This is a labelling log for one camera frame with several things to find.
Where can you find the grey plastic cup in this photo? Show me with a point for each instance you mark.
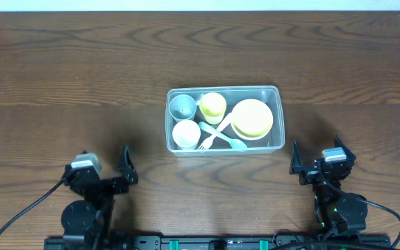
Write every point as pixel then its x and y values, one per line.
pixel 182 107

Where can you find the grey plastic bowl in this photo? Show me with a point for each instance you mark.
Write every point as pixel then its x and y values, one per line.
pixel 250 138

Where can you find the yellow plastic bowl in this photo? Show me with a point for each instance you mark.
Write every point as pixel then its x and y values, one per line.
pixel 252 117

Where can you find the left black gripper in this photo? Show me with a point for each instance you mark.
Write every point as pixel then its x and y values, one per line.
pixel 107 184

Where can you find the pink plastic fork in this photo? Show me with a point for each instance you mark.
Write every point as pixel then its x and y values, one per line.
pixel 208 142

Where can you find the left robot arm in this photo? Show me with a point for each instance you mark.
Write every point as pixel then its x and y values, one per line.
pixel 86 222

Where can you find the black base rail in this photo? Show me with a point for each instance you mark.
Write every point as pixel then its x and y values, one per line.
pixel 280 240

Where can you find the clear plastic storage box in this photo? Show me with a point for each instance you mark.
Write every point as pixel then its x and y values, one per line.
pixel 268 94

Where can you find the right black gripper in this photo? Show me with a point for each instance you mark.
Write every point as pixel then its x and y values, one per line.
pixel 315 172

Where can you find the yellow plastic cup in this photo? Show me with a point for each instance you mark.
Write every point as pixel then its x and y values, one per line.
pixel 213 107

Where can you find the cream white plastic cup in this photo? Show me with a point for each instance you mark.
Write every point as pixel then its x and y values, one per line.
pixel 186 134

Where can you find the mint green plastic spoon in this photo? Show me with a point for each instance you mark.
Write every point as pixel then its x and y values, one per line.
pixel 234 143

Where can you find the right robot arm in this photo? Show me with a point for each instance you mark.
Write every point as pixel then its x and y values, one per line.
pixel 339 213

